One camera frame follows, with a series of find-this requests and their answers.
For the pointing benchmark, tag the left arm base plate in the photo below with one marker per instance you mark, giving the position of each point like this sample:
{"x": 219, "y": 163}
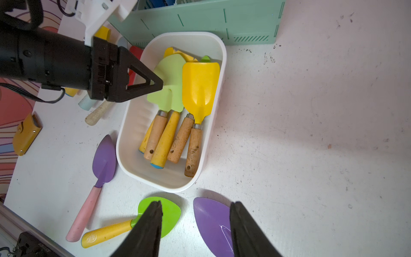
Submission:
{"x": 29, "y": 246}

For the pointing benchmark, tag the purple trowel pink handle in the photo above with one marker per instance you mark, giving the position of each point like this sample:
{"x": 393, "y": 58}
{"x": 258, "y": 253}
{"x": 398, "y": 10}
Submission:
{"x": 104, "y": 168}
{"x": 213, "y": 221}

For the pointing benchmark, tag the mint green file crate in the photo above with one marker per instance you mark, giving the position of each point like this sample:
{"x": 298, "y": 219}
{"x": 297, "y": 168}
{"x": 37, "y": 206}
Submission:
{"x": 235, "y": 22}

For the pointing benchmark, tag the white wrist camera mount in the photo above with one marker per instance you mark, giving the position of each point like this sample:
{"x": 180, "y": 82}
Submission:
{"x": 94, "y": 13}

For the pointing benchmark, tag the green scoop yellow handle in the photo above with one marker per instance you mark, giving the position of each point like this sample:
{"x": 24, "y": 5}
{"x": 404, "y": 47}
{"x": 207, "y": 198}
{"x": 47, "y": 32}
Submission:
{"x": 171, "y": 215}

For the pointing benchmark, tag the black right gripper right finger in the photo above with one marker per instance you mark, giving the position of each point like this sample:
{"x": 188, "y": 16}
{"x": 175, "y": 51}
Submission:
{"x": 247, "y": 237}

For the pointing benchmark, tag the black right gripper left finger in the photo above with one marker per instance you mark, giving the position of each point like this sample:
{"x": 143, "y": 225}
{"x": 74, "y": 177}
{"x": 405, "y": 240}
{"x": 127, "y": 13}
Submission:
{"x": 144, "y": 239}

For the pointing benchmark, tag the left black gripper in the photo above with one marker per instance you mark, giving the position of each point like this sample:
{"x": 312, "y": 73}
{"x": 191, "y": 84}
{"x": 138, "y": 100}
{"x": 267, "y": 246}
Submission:
{"x": 117, "y": 75}

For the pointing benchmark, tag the yellow shovel wooden handle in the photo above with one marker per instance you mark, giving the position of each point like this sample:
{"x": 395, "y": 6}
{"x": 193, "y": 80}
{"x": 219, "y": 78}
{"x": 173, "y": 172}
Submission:
{"x": 200, "y": 81}

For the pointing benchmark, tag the light green trowel wooden handle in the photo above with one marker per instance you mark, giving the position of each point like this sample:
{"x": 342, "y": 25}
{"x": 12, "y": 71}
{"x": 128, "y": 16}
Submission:
{"x": 169, "y": 69}

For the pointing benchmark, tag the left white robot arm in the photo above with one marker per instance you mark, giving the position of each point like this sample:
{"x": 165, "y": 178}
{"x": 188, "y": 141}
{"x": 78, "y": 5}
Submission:
{"x": 29, "y": 52}

